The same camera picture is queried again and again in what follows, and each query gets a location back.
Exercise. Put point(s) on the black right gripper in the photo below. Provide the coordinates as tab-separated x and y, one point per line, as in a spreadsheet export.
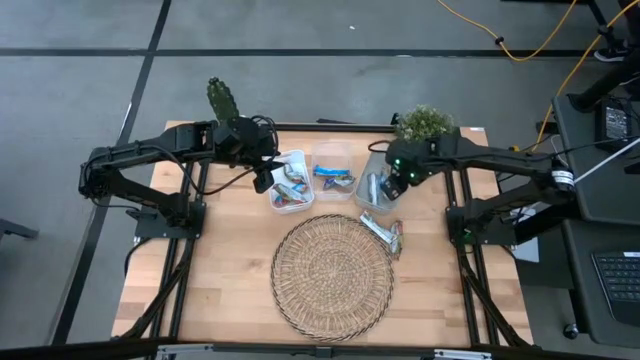
410	160

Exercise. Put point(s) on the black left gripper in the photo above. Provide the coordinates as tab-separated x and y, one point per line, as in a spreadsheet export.
245	140

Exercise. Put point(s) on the red white wrapper granola bar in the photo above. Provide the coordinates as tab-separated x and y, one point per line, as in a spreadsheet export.
278	201

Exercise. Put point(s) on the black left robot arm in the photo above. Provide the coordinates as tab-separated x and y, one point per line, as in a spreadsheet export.
150	147

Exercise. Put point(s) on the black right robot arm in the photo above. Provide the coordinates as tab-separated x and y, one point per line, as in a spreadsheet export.
500	160

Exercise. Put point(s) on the green red wrapper granola bar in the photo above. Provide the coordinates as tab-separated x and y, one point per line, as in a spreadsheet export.
397	239

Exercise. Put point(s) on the clear container right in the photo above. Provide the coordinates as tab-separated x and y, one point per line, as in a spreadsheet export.
364	195

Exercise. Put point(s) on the white plastic bin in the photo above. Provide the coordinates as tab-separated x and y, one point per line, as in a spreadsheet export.
299	157

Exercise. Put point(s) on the clear plastic bin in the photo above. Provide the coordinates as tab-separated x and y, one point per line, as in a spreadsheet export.
332	155

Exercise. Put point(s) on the small bushy green plant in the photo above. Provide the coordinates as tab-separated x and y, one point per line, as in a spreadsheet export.
425	122

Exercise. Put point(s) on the round woven straw mat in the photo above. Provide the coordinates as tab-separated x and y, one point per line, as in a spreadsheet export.
332	280

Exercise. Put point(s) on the black keyboard desk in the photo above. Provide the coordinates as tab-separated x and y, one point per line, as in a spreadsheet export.
580	290

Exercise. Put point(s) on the black caster wheel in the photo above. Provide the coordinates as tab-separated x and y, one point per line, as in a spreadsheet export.
570	331

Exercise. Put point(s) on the black chair base leg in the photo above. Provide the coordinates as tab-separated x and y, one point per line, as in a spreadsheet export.
600	87

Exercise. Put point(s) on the black device with label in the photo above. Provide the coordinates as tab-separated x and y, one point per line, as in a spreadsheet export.
615	125

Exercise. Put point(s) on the black keyboard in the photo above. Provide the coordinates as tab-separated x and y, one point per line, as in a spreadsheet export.
620	285

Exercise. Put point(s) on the black furniture foot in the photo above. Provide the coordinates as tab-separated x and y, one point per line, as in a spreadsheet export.
15	229

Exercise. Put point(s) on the person's shoe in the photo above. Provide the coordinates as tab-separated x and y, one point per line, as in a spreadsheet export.
612	52

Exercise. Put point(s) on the black aluminium table frame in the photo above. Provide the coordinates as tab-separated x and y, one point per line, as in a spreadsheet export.
325	127

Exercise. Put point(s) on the silver aluminium rail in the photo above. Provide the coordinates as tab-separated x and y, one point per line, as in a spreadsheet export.
185	352
462	355

